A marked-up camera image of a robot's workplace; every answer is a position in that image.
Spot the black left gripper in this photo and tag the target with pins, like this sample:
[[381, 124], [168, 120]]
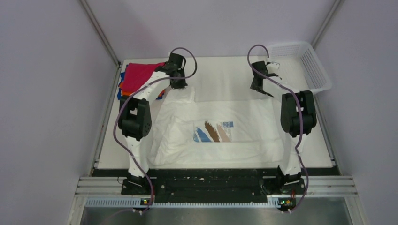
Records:
[[179, 85]]

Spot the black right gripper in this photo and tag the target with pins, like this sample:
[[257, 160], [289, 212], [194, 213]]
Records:
[[252, 87]]

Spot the white printed t-shirt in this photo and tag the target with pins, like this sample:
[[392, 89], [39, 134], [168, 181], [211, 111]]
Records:
[[191, 133]]

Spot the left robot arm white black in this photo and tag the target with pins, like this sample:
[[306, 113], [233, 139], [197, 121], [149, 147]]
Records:
[[142, 84]]

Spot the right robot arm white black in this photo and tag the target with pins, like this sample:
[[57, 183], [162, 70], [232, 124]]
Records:
[[295, 116]]

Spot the white plastic basket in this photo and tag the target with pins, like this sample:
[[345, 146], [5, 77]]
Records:
[[299, 66]]

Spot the folded orange t-shirt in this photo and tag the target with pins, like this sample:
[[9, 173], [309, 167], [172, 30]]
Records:
[[128, 87]]

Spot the folded blue patterned t-shirt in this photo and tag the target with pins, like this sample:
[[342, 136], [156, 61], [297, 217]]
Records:
[[121, 93]]

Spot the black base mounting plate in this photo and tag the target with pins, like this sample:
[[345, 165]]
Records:
[[210, 185]]

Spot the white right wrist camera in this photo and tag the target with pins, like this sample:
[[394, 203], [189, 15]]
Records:
[[273, 66]]

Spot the grey slotted cable duct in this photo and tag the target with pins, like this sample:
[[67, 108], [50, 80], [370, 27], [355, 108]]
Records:
[[141, 203]]

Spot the aluminium frame rail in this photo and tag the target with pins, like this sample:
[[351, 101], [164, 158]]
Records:
[[320, 187]]

